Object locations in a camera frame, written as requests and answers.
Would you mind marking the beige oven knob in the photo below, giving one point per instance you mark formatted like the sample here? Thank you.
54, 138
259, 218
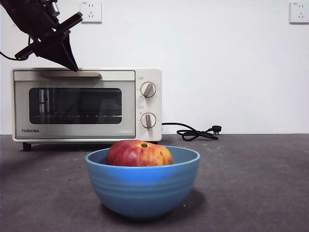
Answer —
148, 90
148, 120

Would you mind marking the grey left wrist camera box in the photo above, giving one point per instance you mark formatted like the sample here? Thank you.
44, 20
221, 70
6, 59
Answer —
54, 7

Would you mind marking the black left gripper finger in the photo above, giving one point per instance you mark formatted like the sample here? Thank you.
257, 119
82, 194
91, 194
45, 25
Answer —
53, 53
69, 52

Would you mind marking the blue bowl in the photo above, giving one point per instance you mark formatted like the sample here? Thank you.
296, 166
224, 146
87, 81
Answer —
142, 191

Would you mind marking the white wall socket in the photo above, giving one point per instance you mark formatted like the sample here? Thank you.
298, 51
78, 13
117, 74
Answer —
91, 12
299, 12

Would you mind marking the red yellow apple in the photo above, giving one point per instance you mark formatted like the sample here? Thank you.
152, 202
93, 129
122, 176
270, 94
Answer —
135, 154

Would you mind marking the cream Toshiba toaster oven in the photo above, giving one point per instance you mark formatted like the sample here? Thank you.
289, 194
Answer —
148, 72

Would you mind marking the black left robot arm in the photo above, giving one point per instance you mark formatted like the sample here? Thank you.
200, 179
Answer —
24, 14

